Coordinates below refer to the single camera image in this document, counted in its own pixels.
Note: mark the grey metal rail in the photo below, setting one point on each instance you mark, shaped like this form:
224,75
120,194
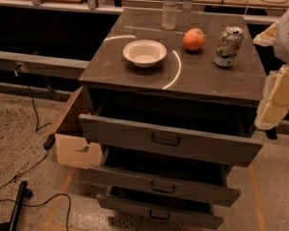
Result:
42,65

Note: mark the green soda can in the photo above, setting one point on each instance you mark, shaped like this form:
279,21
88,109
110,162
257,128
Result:
230,42

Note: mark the clear plastic water bottle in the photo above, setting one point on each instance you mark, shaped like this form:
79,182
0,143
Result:
169,14

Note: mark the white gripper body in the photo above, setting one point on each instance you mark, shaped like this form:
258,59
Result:
287,38

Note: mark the top grey drawer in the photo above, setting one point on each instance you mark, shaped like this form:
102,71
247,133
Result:
171,141

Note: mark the cardboard box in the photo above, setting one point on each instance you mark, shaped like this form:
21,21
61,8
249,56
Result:
72,149

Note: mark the middle grey drawer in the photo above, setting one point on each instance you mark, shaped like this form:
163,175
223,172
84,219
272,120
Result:
165,175

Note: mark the orange fruit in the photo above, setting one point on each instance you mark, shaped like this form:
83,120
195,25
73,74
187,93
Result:
193,39

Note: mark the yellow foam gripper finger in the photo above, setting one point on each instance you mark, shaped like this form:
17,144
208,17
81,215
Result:
267,37
274,105

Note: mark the grey drawer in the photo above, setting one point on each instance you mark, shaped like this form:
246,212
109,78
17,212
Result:
164,208
171,141
165,175

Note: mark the white paper bowl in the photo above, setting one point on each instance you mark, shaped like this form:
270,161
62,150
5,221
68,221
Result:
144,52

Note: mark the black stand base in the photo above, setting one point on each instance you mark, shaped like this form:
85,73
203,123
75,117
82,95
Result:
23,192

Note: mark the bottom grey drawer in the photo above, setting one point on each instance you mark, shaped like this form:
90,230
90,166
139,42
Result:
164,208

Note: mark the grey drawer cabinet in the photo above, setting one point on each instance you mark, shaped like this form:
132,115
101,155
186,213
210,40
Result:
186,89

